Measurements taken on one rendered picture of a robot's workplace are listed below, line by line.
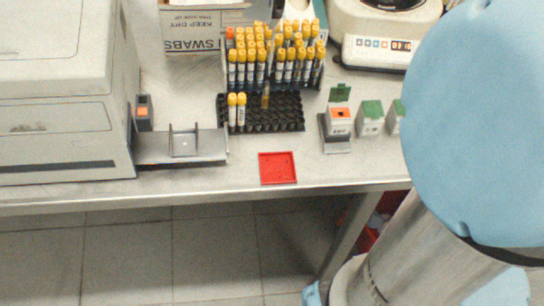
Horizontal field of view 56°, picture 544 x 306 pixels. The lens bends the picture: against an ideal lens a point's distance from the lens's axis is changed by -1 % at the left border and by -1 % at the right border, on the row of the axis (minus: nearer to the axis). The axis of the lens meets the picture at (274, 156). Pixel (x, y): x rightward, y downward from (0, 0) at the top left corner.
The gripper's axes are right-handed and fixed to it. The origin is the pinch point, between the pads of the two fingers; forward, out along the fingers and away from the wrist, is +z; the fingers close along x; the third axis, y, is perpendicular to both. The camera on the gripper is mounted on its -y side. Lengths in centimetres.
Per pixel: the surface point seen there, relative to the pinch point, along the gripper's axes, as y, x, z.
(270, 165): -0.2, 11.9, 25.8
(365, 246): -31, 11, 76
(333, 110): -12.2, 4.8, 18.3
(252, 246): -2, -5, 113
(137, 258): 38, -3, 113
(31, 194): 43, 16, 26
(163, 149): 19.5, 9.7, 22.0
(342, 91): -13.7, 2.5, 15.5
